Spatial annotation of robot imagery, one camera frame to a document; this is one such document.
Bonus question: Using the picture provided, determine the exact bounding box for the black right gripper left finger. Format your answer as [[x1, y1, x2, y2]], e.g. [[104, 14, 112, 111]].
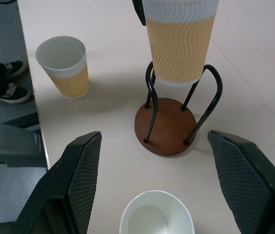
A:
[[14, 131, 103, 234]]

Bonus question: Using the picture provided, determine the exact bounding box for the orange white ripple paper cup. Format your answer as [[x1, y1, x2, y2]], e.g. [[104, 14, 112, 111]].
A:
[[35, 36, 91, 99], [142, 0, 220, 88], [119, 190, 196, 234]]

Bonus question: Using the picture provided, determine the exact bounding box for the silver robot body part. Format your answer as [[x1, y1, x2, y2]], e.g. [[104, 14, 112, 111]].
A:
[[0, 121, 49, 169]]

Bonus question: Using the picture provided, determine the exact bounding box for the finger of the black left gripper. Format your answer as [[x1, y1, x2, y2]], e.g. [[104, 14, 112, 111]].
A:
[[132, 0, 147, 26]]

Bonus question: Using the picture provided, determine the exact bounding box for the black wire wooden-base cup holder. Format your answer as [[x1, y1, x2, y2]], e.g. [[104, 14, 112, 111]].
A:
[[134, 60, 223, 157]]

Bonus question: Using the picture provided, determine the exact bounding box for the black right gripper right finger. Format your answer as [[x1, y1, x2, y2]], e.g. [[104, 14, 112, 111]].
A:
[[207, 130, 275, 234]]

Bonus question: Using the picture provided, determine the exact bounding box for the black white sneaker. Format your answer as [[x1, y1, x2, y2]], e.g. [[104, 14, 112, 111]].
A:
[[0, 82, 32, 104], [3, 60, 28, 79]]

